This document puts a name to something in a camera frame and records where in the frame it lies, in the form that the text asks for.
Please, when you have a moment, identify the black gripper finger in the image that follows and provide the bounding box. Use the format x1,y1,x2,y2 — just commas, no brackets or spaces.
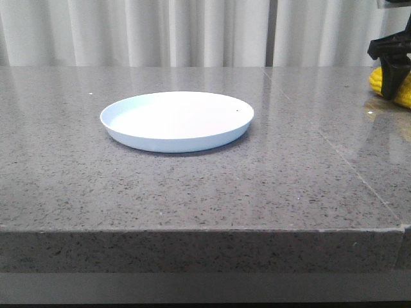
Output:
380,56,410,100

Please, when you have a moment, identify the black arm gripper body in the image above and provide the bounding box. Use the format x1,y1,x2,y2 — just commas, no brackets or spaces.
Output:
367,31,410,60

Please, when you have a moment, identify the yellow corn cob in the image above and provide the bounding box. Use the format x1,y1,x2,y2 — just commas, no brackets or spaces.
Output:
369,67,411,109

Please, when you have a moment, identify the light blue round plate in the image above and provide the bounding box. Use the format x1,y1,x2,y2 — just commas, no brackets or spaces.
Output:
100,91,254,153

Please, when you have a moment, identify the white pleated curtain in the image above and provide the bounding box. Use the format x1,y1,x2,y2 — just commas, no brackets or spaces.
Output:
1,1,410,67

